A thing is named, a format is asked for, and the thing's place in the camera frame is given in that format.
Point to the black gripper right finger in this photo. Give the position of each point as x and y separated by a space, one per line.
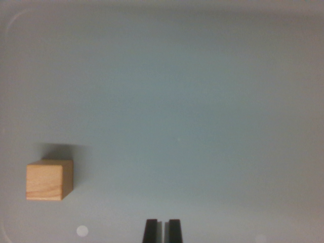
175 231

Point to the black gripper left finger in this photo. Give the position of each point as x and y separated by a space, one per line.
150 231

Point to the wooden cube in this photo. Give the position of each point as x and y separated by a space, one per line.
45 182

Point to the pale blue plastic tray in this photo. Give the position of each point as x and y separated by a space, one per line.
177 101

